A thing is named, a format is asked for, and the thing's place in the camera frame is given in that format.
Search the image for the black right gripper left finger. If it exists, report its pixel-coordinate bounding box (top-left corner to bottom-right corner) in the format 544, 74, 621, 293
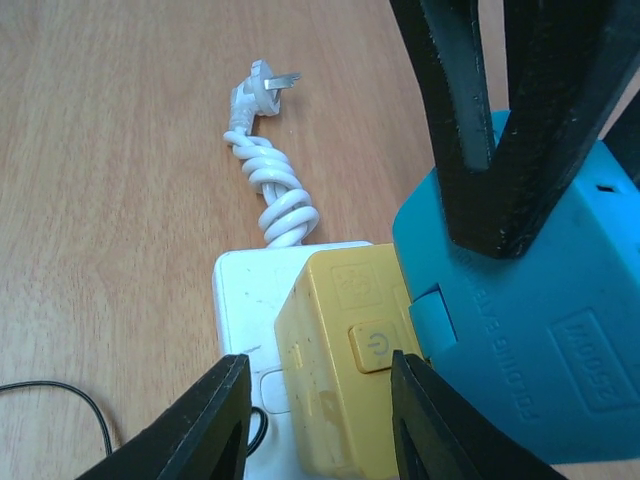
85, 354, 251, 479

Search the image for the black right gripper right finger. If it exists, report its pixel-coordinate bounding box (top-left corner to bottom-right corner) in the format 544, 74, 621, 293
391, 350, 564, 480

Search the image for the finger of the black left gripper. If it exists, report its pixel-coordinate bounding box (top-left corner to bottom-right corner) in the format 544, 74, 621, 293
390, 1, 496, 200
442, 1, 639, 259

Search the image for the light blue travel adapter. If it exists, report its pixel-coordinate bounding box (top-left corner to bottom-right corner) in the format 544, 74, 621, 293
393, 141, 639, 464

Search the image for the yellow cube adapter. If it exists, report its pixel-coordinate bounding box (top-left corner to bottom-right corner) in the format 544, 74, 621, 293
275, 244, 420, 479

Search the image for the white power strip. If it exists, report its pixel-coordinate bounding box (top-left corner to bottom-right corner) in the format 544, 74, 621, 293
212, 241, 368, 479

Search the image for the black power adapter with cable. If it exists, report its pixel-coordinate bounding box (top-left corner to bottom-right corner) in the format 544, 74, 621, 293
0, 380, 269, 456

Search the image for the white coiled cord with plug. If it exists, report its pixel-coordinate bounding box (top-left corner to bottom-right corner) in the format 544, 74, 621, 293
221, 59, 321, 250

